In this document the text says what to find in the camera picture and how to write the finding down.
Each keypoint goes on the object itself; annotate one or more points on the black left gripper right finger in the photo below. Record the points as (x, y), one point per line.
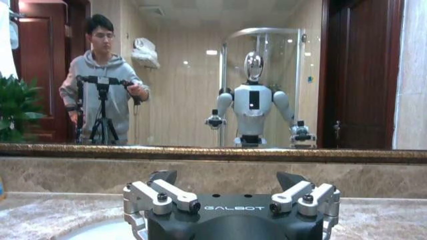
(310, 193)

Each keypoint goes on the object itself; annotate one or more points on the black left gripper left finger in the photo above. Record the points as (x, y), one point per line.
(156, 193)

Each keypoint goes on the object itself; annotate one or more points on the white sink basin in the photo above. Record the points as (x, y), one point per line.
(96, 231)

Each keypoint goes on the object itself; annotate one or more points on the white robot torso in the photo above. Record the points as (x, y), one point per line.
(254, 115)

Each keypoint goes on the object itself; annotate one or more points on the blue bottle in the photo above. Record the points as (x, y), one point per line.
(2, 190)

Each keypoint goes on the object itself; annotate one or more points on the person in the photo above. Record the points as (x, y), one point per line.
(110, 72)

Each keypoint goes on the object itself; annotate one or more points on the green leafy plant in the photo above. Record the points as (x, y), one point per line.
(16, 105)

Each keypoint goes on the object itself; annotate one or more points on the white hanging towel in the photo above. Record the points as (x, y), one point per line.
(146, 53)

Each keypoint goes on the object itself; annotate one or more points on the gold framed wall mirror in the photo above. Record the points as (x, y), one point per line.
(187, 152)

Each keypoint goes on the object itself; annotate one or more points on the glass shower enclosure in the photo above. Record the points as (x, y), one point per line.
(290, 62)

